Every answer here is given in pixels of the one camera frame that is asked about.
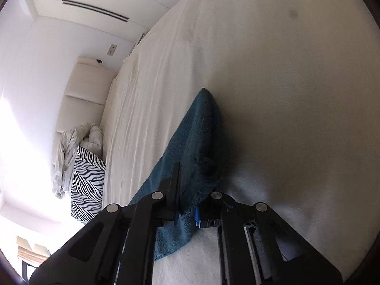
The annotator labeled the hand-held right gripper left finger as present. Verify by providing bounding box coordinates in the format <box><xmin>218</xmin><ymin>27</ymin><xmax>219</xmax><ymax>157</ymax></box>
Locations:
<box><xmin>30</xmin><ymin>163</ymin><xmax>182</xmax><ymax>285</ymax></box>

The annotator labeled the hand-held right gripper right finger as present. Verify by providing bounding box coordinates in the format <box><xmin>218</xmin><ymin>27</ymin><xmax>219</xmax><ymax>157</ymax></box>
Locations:
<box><xmin>194</xmin><ymin>192</ymin><xmax>342</xmax><ymax>285</ymax></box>

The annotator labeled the teal knit sweater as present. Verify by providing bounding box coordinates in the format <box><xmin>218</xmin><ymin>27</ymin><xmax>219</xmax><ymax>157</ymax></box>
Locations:
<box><xmin>128</xmin><ymin>87</ymin><xmax>227</xmax><ymax>262</ymax></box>

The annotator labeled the zebra print pillow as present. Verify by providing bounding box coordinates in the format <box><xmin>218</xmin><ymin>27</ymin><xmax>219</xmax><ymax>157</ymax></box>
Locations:
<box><xmin>71</xmin><ymin>145</ymin><xmax>107</xmax><ymax>224</ymax></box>

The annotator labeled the crumpled white duvet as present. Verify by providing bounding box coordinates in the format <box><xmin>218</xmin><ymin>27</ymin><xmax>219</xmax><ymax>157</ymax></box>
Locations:
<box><xmin>51</xmin><ymin>122</ymin><xmax>104</xmax><ymax>199</ymax></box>

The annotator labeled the cream padded headboard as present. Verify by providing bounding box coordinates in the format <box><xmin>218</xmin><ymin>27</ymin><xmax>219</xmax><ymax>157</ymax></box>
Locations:
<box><xmin>56</xmin><ymin>56</ymin><xmax>119</xmax><ymax>161</ymax></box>

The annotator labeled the cream bed sheet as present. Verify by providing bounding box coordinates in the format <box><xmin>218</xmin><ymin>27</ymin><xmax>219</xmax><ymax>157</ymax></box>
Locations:
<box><xmin>99</xmin><ymin>0</ymin><xmax>380</xmax><ymax>285</ymax></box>

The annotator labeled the long black wardrobe handle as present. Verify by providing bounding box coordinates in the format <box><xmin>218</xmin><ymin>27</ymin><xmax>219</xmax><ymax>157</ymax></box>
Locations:
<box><xmin>63</xmin><ymin>0</ymin><xmax>130</xmax><ymax>19</ymax></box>
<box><xmin>62</xmin><ymin>2</ymin><xmax>129</xmax><ymax>22</ymax></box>

